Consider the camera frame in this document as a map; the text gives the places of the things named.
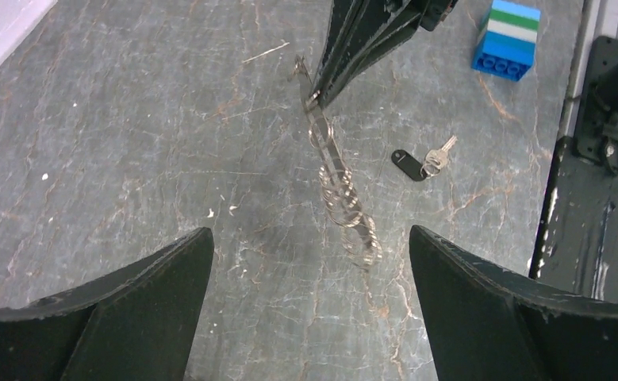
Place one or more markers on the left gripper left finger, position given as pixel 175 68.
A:
pixel 136 323

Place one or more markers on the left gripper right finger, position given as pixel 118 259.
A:
pixel 485 322

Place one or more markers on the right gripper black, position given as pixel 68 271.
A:
pixel 361 32

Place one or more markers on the keys with black tag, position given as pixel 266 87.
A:
pixel 431 165

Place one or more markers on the blue green white block stack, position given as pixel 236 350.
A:
pixel 507 40

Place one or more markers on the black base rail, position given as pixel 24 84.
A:
pixel 576 249

